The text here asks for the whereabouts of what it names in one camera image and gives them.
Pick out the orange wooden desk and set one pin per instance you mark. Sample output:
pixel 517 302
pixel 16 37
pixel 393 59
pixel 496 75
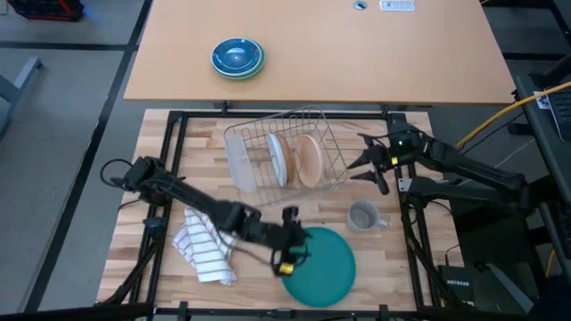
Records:
pixel 357 58

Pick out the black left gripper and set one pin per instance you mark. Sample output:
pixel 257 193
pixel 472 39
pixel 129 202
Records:
pixel 287 243

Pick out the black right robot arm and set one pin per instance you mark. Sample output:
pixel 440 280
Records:
pixel 473 167

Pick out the white mounting plate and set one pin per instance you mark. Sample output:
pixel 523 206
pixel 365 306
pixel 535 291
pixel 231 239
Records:
pixel 404 185

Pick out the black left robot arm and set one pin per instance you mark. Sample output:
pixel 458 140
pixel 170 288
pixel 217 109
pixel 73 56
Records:
pixel 192 198

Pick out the black Netgear network switch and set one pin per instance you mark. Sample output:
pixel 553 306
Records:
pixel 457 285

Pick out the blue bowl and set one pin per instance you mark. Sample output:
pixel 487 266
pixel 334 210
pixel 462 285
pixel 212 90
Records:
pixel 236 54

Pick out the dark grey side desk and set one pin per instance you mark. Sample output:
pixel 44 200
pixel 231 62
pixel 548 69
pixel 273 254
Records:
pixel 557 147

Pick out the translucent plastic cutlery holder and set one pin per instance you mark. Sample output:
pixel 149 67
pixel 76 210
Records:
pixel 241 165

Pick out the wooden plate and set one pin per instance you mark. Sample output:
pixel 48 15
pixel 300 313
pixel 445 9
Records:
pixel 308 160

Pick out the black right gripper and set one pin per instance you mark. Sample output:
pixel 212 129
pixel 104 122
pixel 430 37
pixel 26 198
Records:
pixel 401 149

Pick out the red and black crate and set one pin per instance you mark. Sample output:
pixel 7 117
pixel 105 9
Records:
pixel 44 10

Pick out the grey metal bench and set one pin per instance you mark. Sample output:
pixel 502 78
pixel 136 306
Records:
pixel 13 89

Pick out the white power strip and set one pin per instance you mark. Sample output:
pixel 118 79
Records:
pixel 397 5

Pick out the white striped dish towel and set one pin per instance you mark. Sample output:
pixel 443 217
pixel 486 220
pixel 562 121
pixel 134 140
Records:
pixel 205 249

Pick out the black keyboard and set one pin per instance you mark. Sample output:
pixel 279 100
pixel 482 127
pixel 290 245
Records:
pixel 561 113

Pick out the black metal table frame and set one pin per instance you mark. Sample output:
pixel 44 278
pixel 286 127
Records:
pixel 201 115

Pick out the green plate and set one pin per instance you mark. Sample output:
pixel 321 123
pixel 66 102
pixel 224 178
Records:
pixel 261 67

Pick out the teal plate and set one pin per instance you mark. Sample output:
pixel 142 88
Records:
pixel 325 272

